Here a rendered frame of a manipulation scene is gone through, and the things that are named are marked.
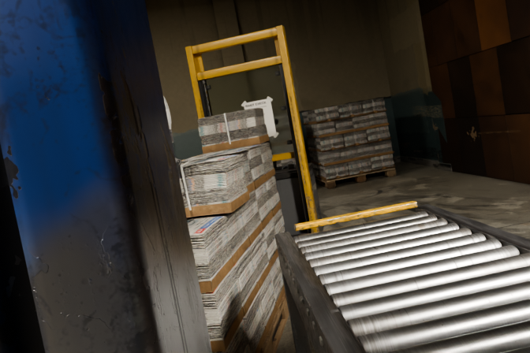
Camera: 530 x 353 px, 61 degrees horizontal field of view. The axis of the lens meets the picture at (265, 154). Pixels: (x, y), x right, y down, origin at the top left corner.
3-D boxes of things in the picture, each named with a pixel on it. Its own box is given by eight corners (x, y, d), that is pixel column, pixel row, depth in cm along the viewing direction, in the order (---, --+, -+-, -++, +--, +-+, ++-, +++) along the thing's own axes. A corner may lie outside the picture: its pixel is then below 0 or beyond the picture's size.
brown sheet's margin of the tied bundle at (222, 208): (197, 216, 192) (195, 206, 192) (219, 202, 220) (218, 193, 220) (232, 212, 188) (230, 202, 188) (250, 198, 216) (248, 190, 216)
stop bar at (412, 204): (294, 229, 154) (292, 224, 154) (414, 206, 158) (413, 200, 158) (295, 232, 151) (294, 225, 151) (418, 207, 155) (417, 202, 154)
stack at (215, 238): (150, 450, 176) (108, 243, 170) (232, 316, 289) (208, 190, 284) (244, 448, 167) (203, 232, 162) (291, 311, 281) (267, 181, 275)
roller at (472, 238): (311, 287, 114) (306, 268, 115) (485, 251, 118) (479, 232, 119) (313, 287, 109) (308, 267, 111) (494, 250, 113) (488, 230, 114)
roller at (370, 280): (324, 303, 96) (323, 311, 100) (530, 260, 100) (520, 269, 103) (318, 281, 99) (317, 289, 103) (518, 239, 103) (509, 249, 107)
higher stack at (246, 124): (232, 316, 288) (195, 118, 280) (244, 297, 318) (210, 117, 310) (290, 311, 280) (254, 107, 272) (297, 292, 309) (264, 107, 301)
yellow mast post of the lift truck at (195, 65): (227, 275, 344) (184, 46, 334) (230, 270, 353) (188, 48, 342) (238, 273, 342) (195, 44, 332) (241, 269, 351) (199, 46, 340)
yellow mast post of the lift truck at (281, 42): (311, 265, 330) (270, 27, 319) (313, 261, 339) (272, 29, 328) (323, 265, 328) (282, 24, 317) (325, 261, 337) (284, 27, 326)
